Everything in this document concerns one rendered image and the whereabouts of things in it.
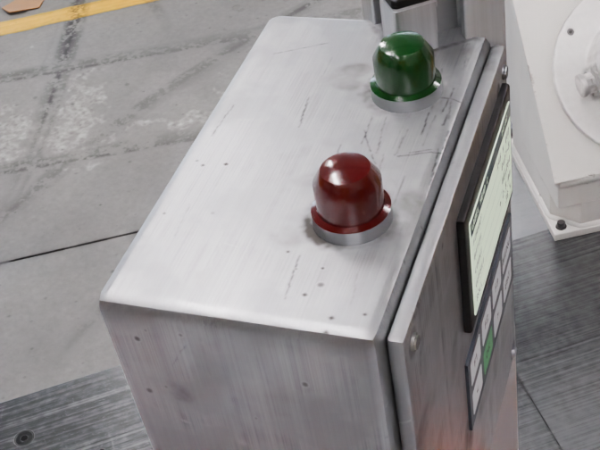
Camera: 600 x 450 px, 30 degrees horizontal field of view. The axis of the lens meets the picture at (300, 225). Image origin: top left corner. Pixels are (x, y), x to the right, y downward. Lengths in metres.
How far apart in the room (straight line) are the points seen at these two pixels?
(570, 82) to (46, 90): 2.27
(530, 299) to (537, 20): 0.30
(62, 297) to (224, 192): 2.23
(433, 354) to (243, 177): 0.09
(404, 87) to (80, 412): 0.86
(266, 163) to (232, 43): 2.92
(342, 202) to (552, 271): 0.92
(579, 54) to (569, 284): 0.25
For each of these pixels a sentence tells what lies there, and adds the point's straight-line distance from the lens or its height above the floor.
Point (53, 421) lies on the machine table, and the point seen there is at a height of 0.83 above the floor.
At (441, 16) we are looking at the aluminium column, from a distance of 0.44.
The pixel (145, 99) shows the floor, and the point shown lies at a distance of 3.15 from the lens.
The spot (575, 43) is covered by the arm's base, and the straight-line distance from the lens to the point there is 1.25.
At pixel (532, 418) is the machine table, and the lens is 1.12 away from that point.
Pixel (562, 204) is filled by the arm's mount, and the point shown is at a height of 0.88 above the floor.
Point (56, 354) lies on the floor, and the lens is 2.49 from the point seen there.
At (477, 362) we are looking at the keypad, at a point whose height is 1.37.
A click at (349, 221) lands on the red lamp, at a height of 1.48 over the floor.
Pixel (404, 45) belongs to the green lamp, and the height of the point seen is 1.50.
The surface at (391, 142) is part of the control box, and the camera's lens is 0.39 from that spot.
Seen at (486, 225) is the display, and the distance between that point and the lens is 0.42.
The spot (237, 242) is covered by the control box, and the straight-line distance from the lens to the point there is 0.36.
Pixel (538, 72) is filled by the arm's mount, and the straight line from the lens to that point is 1.25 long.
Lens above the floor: 1.71
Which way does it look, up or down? 41 degrees down
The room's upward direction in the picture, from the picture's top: 11 degrees counter-clockwise
